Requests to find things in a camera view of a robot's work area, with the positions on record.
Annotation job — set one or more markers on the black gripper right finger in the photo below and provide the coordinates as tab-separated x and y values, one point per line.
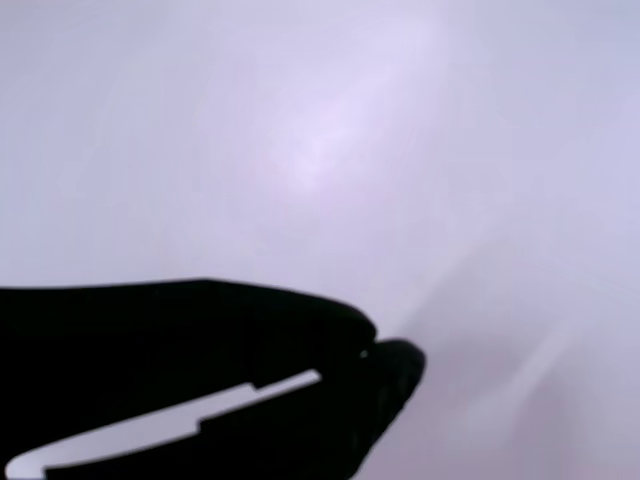
325	430

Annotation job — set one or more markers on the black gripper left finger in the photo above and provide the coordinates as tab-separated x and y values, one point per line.
175	340

